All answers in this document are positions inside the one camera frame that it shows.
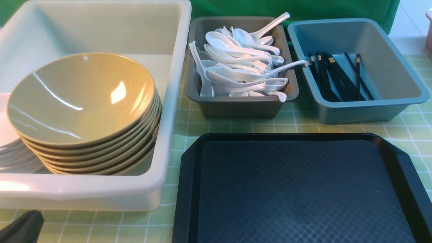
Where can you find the stack of tan bowls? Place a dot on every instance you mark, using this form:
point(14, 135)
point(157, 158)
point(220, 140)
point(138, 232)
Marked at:
point(113, 155)

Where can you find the white ceramic soup spoon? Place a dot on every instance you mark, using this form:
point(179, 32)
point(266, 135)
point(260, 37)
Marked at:
point(221, 42)

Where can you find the green checked tablecloth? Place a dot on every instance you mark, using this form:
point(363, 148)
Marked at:
point(410, 131)

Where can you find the large white plastic tub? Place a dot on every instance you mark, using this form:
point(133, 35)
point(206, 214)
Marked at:
point(153, 32)

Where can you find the blue plastic chopstick bin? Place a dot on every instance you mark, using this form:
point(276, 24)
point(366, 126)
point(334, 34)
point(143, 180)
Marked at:
point(392, 82)

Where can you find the pile of white soup spoons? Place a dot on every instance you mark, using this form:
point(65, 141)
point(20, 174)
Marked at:
point(225, 74)

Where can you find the stack of white dishes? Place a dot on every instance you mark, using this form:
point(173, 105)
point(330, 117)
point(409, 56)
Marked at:
point(15, 156)

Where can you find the black plastic serving tray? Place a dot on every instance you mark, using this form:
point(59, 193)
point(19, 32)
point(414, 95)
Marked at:
point(299, 188)

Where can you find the grey plastic spoon bin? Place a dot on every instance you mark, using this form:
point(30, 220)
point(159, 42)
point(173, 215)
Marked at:
point(226, 107)

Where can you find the bundle of black chopsticks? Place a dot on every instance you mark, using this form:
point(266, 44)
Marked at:
point(336, 85)

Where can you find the tan noodle bowl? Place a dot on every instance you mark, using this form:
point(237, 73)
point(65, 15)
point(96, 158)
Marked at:
point(81, 99)

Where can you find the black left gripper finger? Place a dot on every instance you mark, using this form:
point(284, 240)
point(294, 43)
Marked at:
point(25, 229)

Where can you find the green cloth backdrop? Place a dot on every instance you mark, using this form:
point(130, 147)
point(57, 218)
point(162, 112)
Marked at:
point(381, 11)

